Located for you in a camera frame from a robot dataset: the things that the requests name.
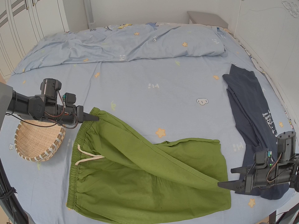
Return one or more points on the round woven basket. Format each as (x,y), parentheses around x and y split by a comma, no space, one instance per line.
(37,139)

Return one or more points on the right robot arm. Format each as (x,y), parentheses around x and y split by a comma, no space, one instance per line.
(286,143)

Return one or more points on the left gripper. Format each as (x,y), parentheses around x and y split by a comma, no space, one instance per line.
(70,117)

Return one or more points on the dark blue T-shirt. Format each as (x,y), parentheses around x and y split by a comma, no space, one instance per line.
(247,101)

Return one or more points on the grey bedside table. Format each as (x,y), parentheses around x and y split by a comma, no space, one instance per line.
(205,19)

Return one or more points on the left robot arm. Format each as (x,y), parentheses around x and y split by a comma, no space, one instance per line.
(21,104)

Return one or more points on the bed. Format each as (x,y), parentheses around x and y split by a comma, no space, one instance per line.
(163,90)

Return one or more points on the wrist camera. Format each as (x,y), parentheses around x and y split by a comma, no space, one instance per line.
(261,159)
(69,99)

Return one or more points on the green shorts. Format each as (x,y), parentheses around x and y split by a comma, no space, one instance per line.
(144,171)

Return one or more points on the pale blue quilt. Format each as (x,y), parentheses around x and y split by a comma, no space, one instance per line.
(121,43)

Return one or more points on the white wardrobe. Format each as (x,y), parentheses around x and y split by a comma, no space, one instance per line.
(25,15)

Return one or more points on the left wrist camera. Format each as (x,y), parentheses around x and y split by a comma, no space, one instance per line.
(69,99)

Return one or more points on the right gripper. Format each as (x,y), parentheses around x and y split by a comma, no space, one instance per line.
(261,177)

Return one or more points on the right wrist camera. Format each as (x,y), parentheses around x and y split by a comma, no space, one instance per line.
(261,159)

